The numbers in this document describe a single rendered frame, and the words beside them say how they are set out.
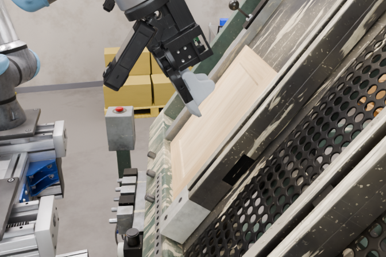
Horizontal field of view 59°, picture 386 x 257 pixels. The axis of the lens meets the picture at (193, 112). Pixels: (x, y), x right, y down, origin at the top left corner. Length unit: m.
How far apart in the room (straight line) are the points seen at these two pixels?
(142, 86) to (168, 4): 3.21
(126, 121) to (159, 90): 2.19
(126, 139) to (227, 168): 0.87
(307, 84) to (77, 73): 4.33
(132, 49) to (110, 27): 4.29
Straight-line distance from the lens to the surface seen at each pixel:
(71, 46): 4.85
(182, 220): 0.90
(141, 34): 0.52
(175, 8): 0.53
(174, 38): 0.52
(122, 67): 0.53
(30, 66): 1.40
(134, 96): 3.75
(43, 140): 1.34
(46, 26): 4.83
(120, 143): 1.64
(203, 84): 0.56
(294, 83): 0.78
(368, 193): 0.52
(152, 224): 1.06
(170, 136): 1.41
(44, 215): 0.94
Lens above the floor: 1.55
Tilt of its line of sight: 23 degrees down
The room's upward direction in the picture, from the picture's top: straight up
